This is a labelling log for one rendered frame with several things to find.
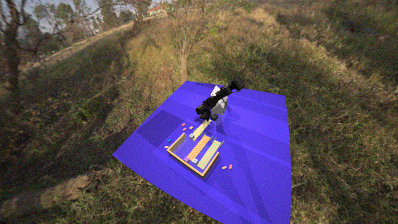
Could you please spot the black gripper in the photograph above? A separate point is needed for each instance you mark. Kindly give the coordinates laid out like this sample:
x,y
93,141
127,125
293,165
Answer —
x,y
213,117

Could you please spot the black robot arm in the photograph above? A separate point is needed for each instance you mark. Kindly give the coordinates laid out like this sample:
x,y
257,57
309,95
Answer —
x,y
225,90

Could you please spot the pale yellow strip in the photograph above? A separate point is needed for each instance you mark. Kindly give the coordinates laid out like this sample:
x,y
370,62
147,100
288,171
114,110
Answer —
x,y
201,128

